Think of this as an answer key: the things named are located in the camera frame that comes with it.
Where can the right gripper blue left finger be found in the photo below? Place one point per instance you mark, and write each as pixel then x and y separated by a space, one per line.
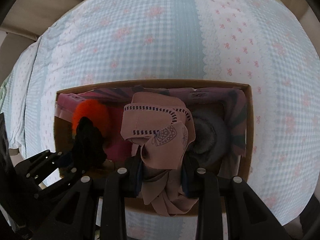
pixel 134 176

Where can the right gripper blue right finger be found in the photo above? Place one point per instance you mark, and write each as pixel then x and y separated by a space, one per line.
pixel 189 177

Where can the grey fluffy sock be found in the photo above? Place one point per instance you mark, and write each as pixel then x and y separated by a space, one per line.
pixel 212 138

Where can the pink patterned cloth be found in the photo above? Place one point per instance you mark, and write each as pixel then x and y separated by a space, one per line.
pixel 160 128

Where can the magenta zip pouch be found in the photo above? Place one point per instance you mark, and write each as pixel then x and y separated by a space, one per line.
pixel 116 148

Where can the orange green plush toy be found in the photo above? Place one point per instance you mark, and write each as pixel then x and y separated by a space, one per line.
pixel 105 117

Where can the open cardboard box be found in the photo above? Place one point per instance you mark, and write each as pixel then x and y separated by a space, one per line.
pixel 231 101

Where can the blue checkered bedsheet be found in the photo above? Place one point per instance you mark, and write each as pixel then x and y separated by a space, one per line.
pixel 257 42

